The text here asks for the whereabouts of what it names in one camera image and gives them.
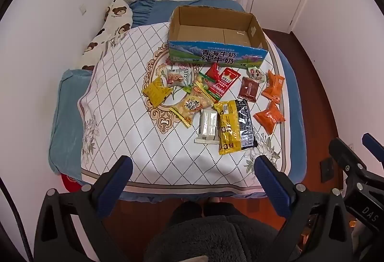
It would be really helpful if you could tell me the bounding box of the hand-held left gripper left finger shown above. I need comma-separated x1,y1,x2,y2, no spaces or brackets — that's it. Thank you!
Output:
34,155,134,262

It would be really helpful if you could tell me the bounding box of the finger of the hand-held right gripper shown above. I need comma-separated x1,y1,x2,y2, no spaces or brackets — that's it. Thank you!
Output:
329,138,367,174
361,133,384,158

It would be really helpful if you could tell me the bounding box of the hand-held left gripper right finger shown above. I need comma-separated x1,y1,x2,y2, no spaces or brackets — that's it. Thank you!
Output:
254,155,353,262

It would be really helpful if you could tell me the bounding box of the orange snack packet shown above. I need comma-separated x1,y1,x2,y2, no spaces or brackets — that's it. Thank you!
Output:
253,100,285,134
261,70,285,104

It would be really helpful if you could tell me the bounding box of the large yellow-black snack bag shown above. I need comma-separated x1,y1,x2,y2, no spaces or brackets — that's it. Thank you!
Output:
214,99,258,156

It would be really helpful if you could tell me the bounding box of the white wafer packet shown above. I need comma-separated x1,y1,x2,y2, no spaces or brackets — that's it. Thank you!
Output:
194,109,219,145

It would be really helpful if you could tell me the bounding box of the brown snack packet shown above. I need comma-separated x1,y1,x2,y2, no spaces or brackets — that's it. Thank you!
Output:
238,76,259,101

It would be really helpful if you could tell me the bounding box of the clear bag of round snacks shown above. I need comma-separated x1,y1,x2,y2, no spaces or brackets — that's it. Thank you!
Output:
171,89,214,129

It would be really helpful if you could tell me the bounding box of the red crown-print snack packet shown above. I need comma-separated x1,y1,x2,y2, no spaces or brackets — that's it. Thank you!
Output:
209,67,242,100

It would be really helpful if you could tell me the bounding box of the green-edged candy bag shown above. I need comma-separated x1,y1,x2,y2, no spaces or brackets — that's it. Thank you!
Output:
184,71,222,103

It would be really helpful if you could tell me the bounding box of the cardboard box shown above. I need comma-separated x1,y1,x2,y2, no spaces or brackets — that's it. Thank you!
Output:
167,5,269,69

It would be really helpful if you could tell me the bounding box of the red item under bed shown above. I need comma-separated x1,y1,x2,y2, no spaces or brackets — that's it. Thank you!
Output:
60,173,90,193

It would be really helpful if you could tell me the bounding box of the white diamond-pattern blanket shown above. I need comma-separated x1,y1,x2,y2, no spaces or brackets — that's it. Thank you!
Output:
77,22,290,193

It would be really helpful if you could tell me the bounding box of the blue bedsheet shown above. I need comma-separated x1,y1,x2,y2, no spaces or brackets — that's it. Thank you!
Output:
49,0,306,201

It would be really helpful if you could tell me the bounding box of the person's dark fleece clothing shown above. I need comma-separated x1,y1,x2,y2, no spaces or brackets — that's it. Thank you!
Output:
144,202,300,262

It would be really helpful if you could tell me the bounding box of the yellow snack packet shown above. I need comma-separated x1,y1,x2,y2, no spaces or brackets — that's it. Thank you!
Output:
142,76,169,109

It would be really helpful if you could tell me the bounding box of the small white-green snack packet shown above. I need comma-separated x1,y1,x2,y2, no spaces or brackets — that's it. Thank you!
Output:
248,67,267,82

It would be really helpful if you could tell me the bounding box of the small nut snack packet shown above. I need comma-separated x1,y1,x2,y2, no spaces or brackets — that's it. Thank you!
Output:
166,67,186,88

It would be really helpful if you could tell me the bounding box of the small red snack packet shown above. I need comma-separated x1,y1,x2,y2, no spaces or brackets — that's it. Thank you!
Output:
205,62,222,82

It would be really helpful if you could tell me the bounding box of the bear-print pillow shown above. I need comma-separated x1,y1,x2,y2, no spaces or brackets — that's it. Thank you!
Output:
78,0,133,72

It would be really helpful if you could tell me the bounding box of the thick black cable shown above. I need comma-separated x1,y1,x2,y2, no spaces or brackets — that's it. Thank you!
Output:
0,178,34,262

